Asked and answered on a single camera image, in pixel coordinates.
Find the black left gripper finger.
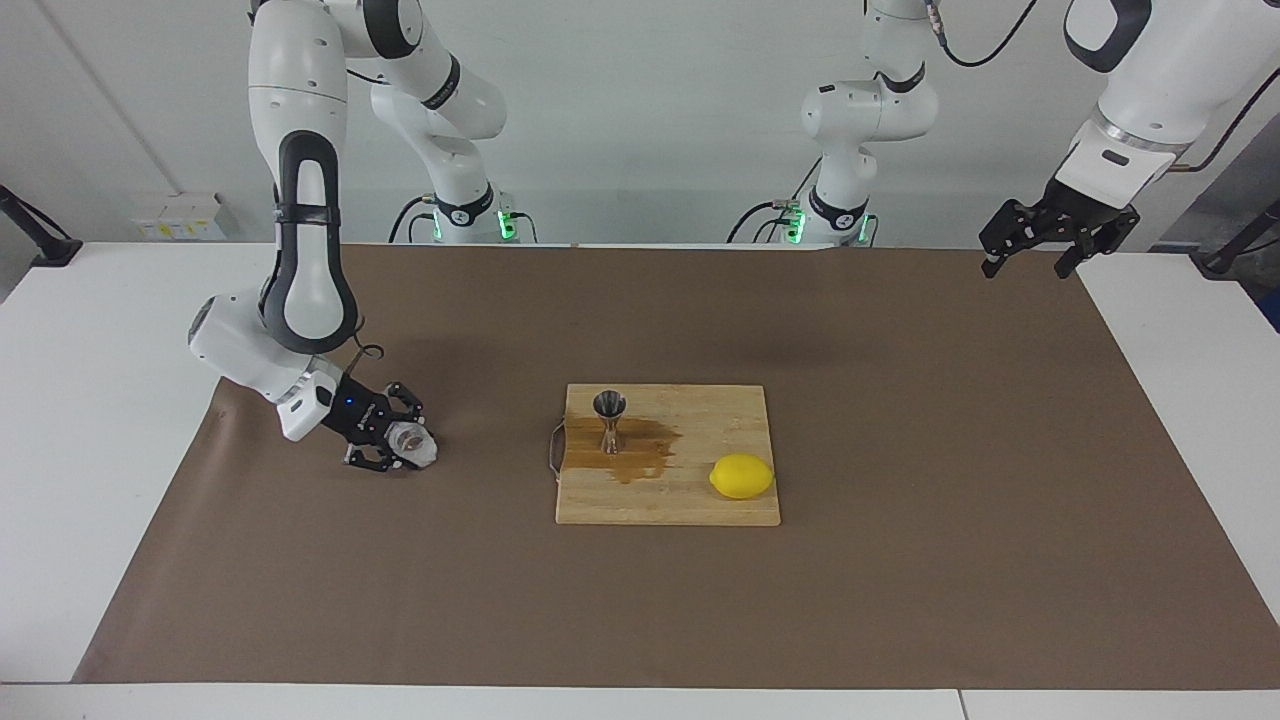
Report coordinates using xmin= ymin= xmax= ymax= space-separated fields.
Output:
xmin=1054 ymin=208 xmax=1142 ymax=280
xmin=980 ymin=198 xmax=1047 ymax=279

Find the small clear glass cup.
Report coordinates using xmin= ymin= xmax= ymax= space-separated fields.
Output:
xmin=388 ymin=420 xmax=440 ymax=469

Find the steel double jigger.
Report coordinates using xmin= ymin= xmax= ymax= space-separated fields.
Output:
xmin=593 ymin=390 xmax=629 ymax=456

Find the brown table mat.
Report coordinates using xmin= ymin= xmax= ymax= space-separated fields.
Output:
xmin=72 ymin=243 xmax=1280 ymax=691

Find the wooden cutting board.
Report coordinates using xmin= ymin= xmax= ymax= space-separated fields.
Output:
xmin=548 ymin=384 xmax=782 ymax=528

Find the yellow lemon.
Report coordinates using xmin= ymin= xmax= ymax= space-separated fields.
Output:
xmin=709 ymin=453 xmax=776 ymax=501

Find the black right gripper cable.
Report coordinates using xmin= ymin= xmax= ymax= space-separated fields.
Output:
xmin=343 ymin=318 xmax=387 ymax=379

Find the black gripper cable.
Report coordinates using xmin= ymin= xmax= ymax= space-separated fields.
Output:
xmin=343 ymin=318 xmax=387 ymax=379
xmin=925 ymin=0 xmax=1280 ymax=176

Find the black clamp mount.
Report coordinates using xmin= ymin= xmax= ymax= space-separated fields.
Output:
xmin=1195 ymin=200 xmax=1280 ymax=279
xmin=0 ymin=185 xmax=83 ymax=268

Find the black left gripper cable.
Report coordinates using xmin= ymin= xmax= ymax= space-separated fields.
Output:
xmin=925 ymin=0 xmax=1280 ymax=176

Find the white wall socket box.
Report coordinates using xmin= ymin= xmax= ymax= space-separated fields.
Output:
xmin=133 ymin=193 xmax=227 ymax=242

